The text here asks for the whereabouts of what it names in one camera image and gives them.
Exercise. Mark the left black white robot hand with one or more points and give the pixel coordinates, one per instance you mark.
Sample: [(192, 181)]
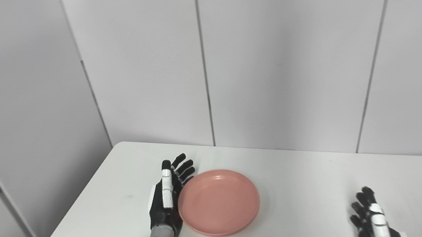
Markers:
[(165, 207)]

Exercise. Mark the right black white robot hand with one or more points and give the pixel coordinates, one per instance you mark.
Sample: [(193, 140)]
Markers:
[(372, 220)]

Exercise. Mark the pink round plate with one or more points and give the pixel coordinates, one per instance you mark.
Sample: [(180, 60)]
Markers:
[(218, 202)]

